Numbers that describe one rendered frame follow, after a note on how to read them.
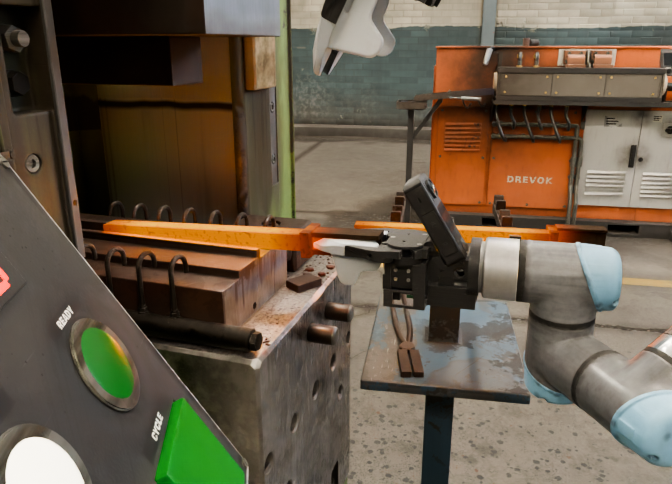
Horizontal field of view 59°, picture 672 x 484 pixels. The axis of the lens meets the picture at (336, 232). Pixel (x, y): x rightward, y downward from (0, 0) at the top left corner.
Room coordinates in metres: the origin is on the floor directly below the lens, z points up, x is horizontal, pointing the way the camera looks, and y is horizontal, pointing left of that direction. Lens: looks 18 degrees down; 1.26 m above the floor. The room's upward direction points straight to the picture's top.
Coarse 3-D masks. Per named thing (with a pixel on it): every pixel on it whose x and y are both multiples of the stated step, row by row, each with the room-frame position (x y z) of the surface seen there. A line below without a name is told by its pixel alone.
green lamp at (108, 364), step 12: (84, 336) 0.29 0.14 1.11; (96, 336) 0.30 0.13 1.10; (108, 336) 0.31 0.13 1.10; (84, 348) 0.28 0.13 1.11; (96, 348) 0.29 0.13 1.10; (108, 348) 0.30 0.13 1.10; (120, 348) 0.31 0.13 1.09; (96, 360) 0.28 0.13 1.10; (108, 360) 0.29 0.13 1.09; (120, 360) 0.30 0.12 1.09; (96, 372) 0.28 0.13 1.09; (108, 372) 0.28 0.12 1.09; (120, 372) 0.29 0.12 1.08; (132, 372) 0.31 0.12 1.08; (108, 384) 0.28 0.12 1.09; (120, 384) 0.29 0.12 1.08; (132, 384) 0.30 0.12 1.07; (120, 396) 0.28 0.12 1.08
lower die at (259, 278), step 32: (128, 256) 0.74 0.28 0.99; (160, 256) 0.74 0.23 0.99; (192, 256) 0.74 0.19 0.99; (224, 256) 0.74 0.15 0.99; (256, 256) 0.74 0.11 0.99; (128, 288) 0.69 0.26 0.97; (160, 288) 0.67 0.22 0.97; (192, 288) 0.66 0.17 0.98; (224, 288) 0.66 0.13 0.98; (256, 288) 0.74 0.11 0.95; (224, 320) 0.65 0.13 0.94
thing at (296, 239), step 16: (112, 224) 0.83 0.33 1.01; (128, 224) 0.83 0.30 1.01; (144, 224) 0.82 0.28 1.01; (160, 224) 0.82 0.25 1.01; (176, 224) 0.81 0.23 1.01; (192, 224) 0.81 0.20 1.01; (208, 224) 0.81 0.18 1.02; (192, 240) 0.78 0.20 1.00; (208, 240) 0.78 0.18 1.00; (224, 240) 0.77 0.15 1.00; (240, 240) 0.76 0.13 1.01; (256, 240) 0.75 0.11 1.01; (272, 240) 0.75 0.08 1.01; (288, 240) 0.74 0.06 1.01; (304, 240) 0.72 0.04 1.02; (304, 256) 0.72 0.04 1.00
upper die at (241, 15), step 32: (64, 0) 0.70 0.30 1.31; (96, 0) 0.69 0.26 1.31; (128, 0) 0.68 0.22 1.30; (160, 0) 0.66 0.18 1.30; (192, 0) 0.65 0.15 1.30; (224, 0) 0.69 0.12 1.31; (256, 0) 0.77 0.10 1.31; (64, 32) 0.70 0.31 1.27; (96, 32) 0.69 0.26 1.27; (128, 32) 0.68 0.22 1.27; (160, 32) 0.67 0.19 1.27; (192, 32) 0.65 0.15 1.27; (224, 32) 0.69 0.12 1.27; (256, 32) 0.77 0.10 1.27
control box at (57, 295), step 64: (0, 192) 0.32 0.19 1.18; (0, 256) 0.27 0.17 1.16; (64, 256) 0.33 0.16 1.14; (0, 320) 0.24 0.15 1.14; (64, 320) 0.29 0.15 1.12; (128, 320) 0.35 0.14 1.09; (0, 384) 0.22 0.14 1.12; (64, 384) 0.25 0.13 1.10; (0, 448) 0.19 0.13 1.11; (64, 448) 0.22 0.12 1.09; (128, 448) 0.26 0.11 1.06
